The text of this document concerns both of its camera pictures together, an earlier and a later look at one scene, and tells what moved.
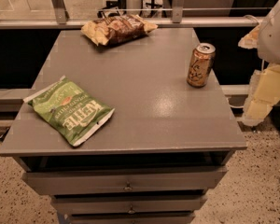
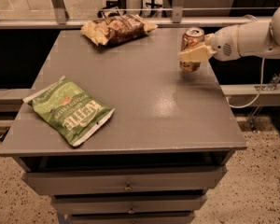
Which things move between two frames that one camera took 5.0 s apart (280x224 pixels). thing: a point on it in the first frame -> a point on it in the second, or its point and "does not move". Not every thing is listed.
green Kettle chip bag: x=68 y=109 does not move
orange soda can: x=201 y=64 -> x=192 y=37
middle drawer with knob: x=128 y=204 does not move
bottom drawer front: x=130 y=217 does not move
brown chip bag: x=117 y=29 does not move
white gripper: x=275 y=37 -> x=224 y=44
